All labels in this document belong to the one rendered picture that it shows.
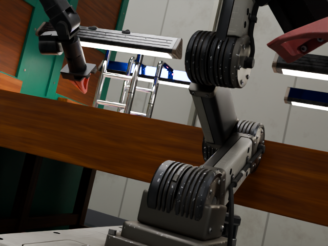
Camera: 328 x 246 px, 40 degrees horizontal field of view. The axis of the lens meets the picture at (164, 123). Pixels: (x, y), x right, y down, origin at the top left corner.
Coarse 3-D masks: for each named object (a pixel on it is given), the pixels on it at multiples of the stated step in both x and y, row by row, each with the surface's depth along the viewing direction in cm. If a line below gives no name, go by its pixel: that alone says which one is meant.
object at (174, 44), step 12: (48, 24) 188; (84, 36) 179; (96, 36) 178; (108, 36) 177; (120, 36) 176; (132, 36) 175; (144, 36) 174; (156, 36) 172; (132, 48) 172; (144, 48) 170; (156, 48) 168; (168, 48) 167; (180, 48) 170
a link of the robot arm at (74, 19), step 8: (40, 0) 132; (48, 0) 131; (56, 0) 131; (64, 0) 134; (48, 8) 132; (56, 8) 132; (64, 8) 133; (72, 8) 136; (48, 16) 134; (56, 16) 132; (64, 16) 132; (72, 16) 135; (72, 24) 134
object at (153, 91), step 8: (128, 64) 219; (144, 64) 233; (160, 64) 214; (128, 72) 219; (160, 72) 214; (128, 88) 218; (136, 88) 216; (144, 88) 215; (152, 88) 213; (152, 96) 213; (152, 104) 213; (136, 112) 214
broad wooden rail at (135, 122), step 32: (0, 96) 152; (32, 96) 148; (0, 128) 150; (32, 128) 146; (64, 128) 142; (96, 128) 139; (128, 128) 135; (160, 128) 132; (192, 128) 129; (64, 160) 140; (96, 160) 137; (128, 160) 134; (160, 160) 130; (192, 160) 127; (288, 160) 119; (320, 160) 117; (256, 192) 120; (288, 192) 118; (320, 192) 115; (320, 224) 114
